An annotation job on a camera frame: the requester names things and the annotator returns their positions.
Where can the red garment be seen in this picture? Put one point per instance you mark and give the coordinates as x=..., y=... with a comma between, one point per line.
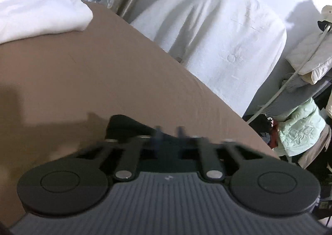
x=273, y=134

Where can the taupe garment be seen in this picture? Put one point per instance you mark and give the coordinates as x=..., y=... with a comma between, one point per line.
x=316, y=149

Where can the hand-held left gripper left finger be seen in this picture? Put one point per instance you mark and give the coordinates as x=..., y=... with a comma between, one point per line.
x=129, y=157

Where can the black garment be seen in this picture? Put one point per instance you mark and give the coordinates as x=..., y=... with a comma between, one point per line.
x=124, y=126

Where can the black clothes pile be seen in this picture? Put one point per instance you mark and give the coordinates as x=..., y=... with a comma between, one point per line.
x=262, y=126

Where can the white rack pole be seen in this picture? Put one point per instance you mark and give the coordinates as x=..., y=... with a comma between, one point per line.
x=285, y=87

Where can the light green quilted jacket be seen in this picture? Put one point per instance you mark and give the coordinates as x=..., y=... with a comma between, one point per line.
x=300, y=131

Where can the grey knitted sweater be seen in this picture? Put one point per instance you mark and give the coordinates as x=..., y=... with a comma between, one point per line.
x=293, y=97

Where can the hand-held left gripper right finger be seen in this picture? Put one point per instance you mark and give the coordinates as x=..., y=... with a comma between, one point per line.
x=207, y=157

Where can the white quilted jacket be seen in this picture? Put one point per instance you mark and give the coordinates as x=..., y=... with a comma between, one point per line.
x=311, y=53

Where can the white cloth cover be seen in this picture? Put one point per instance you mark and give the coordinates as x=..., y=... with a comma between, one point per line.
x=220, y=30

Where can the white hooded garment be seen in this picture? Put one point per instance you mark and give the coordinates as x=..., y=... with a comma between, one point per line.
x=39, y=12

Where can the beige bucket hat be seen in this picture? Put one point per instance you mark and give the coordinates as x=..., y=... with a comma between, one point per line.
x=327, y=14

